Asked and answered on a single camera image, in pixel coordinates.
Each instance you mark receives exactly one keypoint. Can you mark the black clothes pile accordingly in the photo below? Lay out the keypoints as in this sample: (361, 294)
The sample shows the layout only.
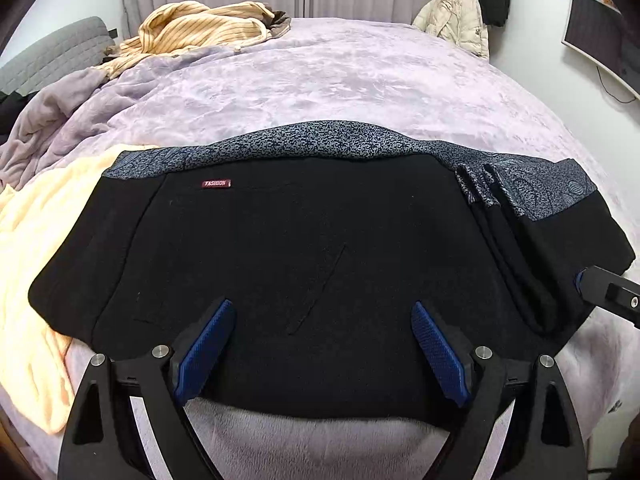
(10, 112)

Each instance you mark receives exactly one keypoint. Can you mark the grey-lilac fleece blanket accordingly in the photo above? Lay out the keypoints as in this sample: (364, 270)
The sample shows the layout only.
(65, 110)

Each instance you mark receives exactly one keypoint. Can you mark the grey quilted headboard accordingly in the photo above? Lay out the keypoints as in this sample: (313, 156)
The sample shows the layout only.
(55, 55)

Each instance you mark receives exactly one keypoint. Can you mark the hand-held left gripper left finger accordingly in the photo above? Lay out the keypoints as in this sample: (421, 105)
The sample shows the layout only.
(205, 350)

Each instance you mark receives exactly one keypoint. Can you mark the cream puffer jacket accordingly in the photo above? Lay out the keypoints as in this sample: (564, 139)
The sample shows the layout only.
(455, 20)

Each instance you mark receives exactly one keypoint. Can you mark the brown-grey garment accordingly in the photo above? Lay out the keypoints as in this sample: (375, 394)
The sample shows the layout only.
(277, 20)

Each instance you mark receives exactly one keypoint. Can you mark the peach fleece blanket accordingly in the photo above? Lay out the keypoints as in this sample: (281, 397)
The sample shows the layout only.
(30, 270)

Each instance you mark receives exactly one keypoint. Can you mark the purple velvet bedspread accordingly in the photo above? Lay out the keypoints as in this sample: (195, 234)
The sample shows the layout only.
(325, 80)

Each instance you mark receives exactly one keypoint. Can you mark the wall monitor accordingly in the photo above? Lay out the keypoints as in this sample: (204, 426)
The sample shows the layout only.
(595, 30)

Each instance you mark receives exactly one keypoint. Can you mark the yellow striped garment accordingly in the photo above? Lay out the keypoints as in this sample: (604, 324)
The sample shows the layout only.
(200, 25)

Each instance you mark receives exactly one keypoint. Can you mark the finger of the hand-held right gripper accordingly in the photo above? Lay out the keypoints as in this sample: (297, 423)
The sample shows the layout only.
(612, 292)

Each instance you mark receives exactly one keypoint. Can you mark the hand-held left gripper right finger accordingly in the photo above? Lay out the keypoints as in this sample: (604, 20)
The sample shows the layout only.
(440, 355)

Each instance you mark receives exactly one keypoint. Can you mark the black pants with floral trim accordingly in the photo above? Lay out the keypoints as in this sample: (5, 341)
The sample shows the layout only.
(320, 260)

